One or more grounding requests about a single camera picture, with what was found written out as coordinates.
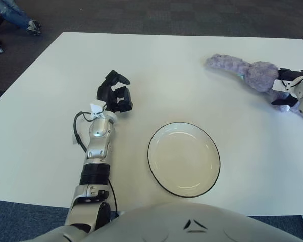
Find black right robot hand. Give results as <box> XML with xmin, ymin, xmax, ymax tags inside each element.
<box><xmin>271</xmin><ymin>67</ymin><xmax>303</xmax><ymax>106</ymax></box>

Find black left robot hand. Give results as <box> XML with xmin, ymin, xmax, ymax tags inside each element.
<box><xmin>96</xmin><ymin>70</ymin><xmax>134</xmax><ymax>113</ymax></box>

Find purple plush bunny doll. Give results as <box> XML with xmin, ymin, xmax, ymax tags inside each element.
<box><xmin>204</xmin><ymin>53</ymin><xmax>303</xmax><ymax>119</ymax></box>

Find white plate with black rim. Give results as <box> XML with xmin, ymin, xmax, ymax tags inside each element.
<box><xmin>147</xmin><ymin>122</ymin><xmax>221</xmax><ymax>198</ymax></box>

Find grey sneaker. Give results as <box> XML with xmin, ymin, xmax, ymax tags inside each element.
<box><xmin>26</xmin><ymin>20</ymin><xmax>42</xmax><ymax>36</ymax></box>

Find person's leg in jeans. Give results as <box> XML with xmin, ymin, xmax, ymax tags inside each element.
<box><xmin>0</xmin><ymin>0</ymin><xmax>32</xmax><ymax>28</ymax></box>

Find grey robot torso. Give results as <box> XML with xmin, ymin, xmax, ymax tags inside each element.
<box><xmin>32</xmin><ymin>203</ymin><xmax>303</xmax><ymax>242</ymax></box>

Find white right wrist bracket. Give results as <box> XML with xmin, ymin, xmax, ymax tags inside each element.
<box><xmin>272</xmin><ymin>78</ymin><xmax>293</xmax><ymax>92</ymax></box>

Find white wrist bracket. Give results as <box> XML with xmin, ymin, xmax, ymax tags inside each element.
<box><xmin>272</xmin><ymin>78</ymin><xmax>293</xmax><ymax>92</ymax></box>
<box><xmin>89</xmin><ymin>101</ymin><xmax>106</xmax><ymax>120</ymax></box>

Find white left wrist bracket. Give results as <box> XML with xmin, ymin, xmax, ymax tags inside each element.
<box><xmin>89</xmin><ymin>101</ymin><xmax>106</xmax><ymax>120</ymax></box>

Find black left forearm cable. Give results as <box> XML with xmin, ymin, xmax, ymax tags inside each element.
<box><xmin>73</xmin><ymin>112</ymin><xmax>93</xmax><ymax>152</ymax></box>

